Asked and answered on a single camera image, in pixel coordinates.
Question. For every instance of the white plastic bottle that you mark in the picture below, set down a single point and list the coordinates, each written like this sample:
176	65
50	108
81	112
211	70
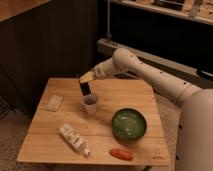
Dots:
74	139

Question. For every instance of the green ceramic bowl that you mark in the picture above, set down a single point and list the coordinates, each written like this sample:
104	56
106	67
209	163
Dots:
128	124

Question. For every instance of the red orange oblong object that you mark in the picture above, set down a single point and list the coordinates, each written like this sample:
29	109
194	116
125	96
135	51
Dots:
121	154

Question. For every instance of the grey metal beam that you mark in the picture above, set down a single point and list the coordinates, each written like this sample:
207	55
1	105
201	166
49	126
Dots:
182	71

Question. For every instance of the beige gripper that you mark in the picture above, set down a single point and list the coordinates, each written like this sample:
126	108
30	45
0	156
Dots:
85	89

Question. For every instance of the wooden table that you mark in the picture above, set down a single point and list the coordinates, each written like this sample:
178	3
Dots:
43	144

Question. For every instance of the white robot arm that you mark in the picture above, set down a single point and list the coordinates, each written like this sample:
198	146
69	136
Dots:
194	149

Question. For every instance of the wooden shelf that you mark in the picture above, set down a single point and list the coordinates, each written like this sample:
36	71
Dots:
194	10

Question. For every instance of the vertical metal pole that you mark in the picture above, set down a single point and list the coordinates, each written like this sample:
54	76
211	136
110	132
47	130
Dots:
108	21

